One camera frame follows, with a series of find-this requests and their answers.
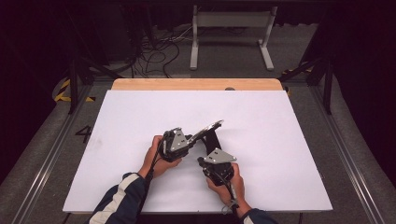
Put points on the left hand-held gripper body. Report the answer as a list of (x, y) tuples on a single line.
[(174, 146)]

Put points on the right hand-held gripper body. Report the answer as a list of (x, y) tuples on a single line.
[(219, 168)]

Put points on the person's left hand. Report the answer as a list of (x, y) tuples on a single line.
[(152, 161)]

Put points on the person's right hand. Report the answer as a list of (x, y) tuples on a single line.
[(238, 189)]

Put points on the white table board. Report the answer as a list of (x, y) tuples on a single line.
[(264, 155)]

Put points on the wooden table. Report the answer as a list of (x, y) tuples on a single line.
[(186, 84)]

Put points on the yellow black floor tape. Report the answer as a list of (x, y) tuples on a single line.
[(295, 70), (63, 93)]

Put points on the black metal stand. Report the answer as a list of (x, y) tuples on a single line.
[(327, 81), (73, 84)]

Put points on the white metal desk frame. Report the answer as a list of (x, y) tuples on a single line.
[(232, 19)]

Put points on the aluminium floor rail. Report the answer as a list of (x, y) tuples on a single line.
[(345, 155), (46, 165)]

